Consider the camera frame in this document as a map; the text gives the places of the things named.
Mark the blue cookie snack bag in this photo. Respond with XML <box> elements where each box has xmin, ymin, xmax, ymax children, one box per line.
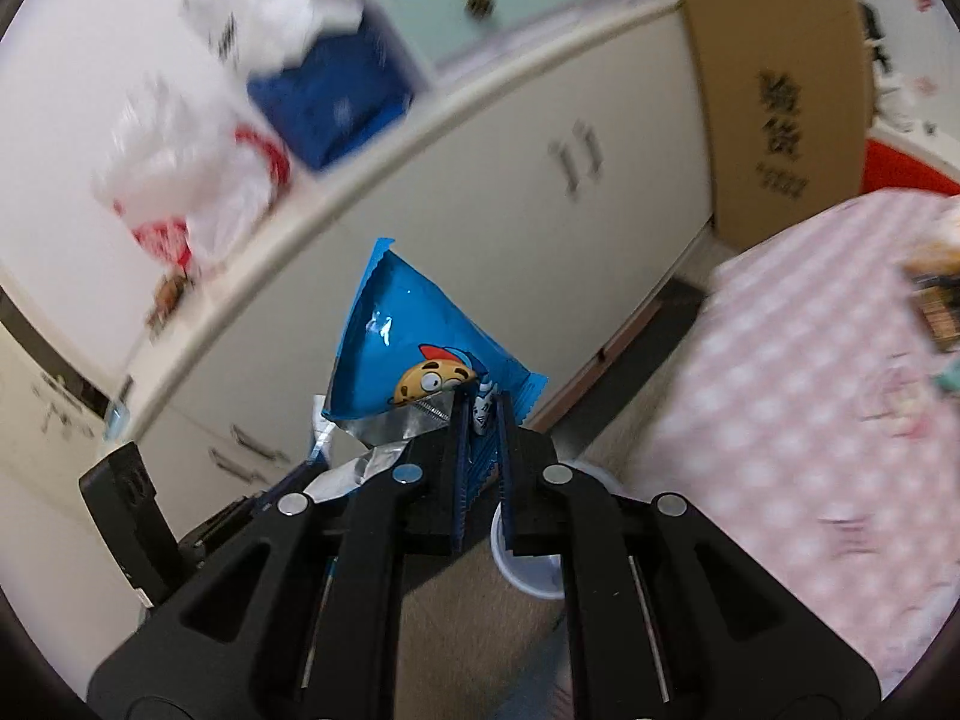
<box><xmin>322</xmin><ymin>238</ymin><xmax>548</xmax><ymax>543</ymax></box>

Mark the light blue trash bin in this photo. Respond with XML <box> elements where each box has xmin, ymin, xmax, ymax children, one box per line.
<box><xmin>488</xmin><ymin>460</ymin><xmax>625</xmax><ymax>603</ymax></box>

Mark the trash pile on bed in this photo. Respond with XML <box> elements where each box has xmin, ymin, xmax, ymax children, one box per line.
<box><xmin>900</xmin><ymin>199</ymin><xmax>958</xmax><ymax>400</ymax></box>

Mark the pink checkered bedsheet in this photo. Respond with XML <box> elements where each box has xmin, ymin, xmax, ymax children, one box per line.
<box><xmin>625</xmin><ymin>190</ymin><xmax>958</xmax><ymax>689</ymax></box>

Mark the white red plastic bag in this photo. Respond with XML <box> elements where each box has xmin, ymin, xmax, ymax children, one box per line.
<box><xmin>93</xmin><ymin>78</ymin><xmax>291</xmax><ymax>278</ymax></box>

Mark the white low cabinet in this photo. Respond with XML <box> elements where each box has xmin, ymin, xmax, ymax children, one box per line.
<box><xmin>122</xmin><ymin>0</ymin><xmax>711</xmax><ymax>533</ymax></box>

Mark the red chair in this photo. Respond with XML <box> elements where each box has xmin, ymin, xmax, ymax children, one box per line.
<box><xmin>861</xmin><ymin>140</ymin><xmax>960</xmax><ymax>197</ymax></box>

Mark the brown cardboard box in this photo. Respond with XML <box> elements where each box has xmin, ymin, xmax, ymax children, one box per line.
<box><xmin>682</xmin><ymin>0</ymin><xmax>874</xmax><ymax>250</ymax></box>

